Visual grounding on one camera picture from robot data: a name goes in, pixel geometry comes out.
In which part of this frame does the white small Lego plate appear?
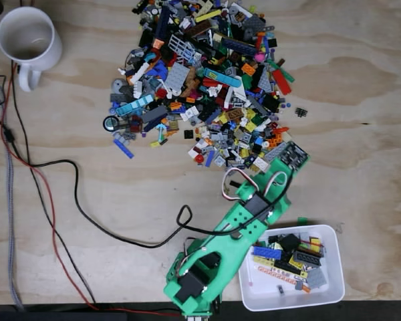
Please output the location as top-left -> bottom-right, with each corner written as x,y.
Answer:
253,156 -> 270,172

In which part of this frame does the grey long Lego plate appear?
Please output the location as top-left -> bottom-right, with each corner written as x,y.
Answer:
263,142 -> 287,163

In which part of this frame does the dark grey studded Lego brick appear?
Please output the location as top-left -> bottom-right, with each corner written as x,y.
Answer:
293,250 -> 323,268

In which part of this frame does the pink long Lego beam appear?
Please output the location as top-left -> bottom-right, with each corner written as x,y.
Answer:
255,266 -> 298,285

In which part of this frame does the red long Lego brick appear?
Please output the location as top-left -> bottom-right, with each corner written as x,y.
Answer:
272,69 -> 292,96

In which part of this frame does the cyan long Lego plate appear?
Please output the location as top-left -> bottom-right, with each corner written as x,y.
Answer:
203,68 -> 242,87

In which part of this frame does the white plastic bin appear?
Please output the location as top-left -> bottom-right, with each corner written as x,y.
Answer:
237,224 -> 346,312

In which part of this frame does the dark blue long Lego plate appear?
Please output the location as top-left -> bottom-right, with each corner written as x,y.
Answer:
221,36 -> 257,57

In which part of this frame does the grey square Lego plate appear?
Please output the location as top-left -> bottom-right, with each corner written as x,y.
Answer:
164,62 -> 190,90

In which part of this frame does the light blue long Lego piece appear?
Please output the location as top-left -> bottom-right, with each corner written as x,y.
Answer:
116,94 -> 154,117

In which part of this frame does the grey lattice Lego window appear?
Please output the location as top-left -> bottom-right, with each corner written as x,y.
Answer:
168,34 -> 194,63

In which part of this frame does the yellow long Lego plate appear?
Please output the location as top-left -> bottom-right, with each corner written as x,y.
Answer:
195,9 -> 223,23

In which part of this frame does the dark blue Lego beam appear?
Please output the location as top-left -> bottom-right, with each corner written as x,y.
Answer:
155,5 -> 170,39

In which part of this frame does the white ceramic mug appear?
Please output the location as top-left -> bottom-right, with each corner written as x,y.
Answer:
0,6 -> 63,93

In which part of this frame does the white red black servo wire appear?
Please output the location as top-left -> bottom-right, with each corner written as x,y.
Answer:
263,171 -> 289,199
221,167 -> 257,202

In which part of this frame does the black camera board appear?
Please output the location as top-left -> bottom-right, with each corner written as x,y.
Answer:
280,141 -> 311,171

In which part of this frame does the black ring Lego wheel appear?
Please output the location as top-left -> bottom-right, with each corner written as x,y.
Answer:
102,115 -> 120,132

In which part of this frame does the thick black cable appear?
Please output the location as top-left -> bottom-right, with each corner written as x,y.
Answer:
0,116 -> 221,248

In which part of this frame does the red cable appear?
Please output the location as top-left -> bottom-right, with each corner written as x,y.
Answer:
0,62 -> 181,317

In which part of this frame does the thin black cable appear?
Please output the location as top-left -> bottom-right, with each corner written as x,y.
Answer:
11,62 -> 98,304

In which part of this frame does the grey braided cable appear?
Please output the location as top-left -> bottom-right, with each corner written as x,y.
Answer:
0,72 -> 24,312

